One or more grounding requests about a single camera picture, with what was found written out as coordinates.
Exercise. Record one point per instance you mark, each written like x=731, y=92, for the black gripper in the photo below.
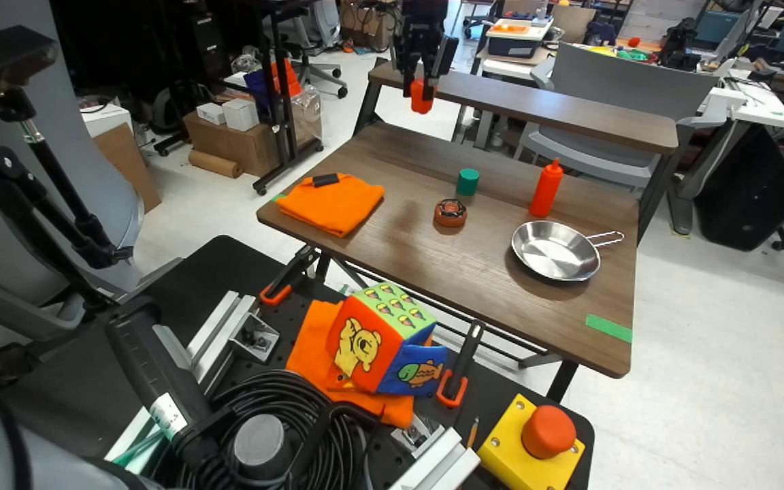
x=421, y=29

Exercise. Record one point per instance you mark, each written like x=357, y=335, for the silver metal pan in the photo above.
x=556, y=251

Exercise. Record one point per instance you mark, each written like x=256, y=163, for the white box with orange lid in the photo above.
x=519, y=31

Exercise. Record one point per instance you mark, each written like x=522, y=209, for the wooden desk riser shelf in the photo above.
x=519, y=99

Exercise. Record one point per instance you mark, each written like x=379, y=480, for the small green cup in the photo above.
x=466, y=182

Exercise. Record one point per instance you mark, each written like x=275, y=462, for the black pole stand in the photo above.
x=281, y=99

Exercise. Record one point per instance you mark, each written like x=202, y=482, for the small black marker block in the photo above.
x=326, y=182

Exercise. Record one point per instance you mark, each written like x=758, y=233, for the folded orange cloth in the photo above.
x=331, y=205

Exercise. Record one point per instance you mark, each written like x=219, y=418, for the orange-red squeeze bottle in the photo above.
x=545, y=190

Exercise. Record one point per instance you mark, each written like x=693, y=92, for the green tape strip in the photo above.
x=271, y=194
x=609, y=329

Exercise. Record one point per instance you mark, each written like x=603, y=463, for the long brown cardboard box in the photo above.
x=238, y=146

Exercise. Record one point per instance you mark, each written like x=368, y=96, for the colourful plush cube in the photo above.
x=383, y=341

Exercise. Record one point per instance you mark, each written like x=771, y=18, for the black mounting platform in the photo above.
x=211, y=274

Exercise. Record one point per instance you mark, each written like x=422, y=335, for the yellow box with red button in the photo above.
x=531, y=444

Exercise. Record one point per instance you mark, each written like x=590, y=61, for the wooden desk with black frame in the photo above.
x=463, y=274

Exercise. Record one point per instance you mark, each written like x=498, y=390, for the aluminium extrusion rail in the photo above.
x=219, y=329
x=437, y=458

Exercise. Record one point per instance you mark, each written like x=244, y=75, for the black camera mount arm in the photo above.
x=11, y=182

